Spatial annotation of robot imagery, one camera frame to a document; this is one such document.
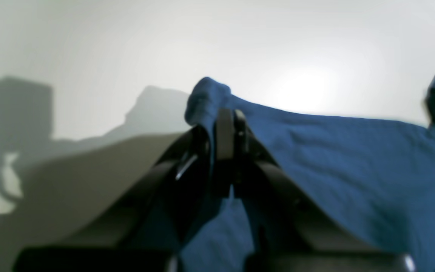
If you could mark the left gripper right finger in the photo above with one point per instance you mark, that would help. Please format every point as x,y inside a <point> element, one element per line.
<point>301,238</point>

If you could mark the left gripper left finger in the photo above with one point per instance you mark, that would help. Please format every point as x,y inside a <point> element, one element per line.
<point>177,183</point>

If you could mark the dark blue T-shirt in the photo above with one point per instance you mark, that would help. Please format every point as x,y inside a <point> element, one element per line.
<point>374,177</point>

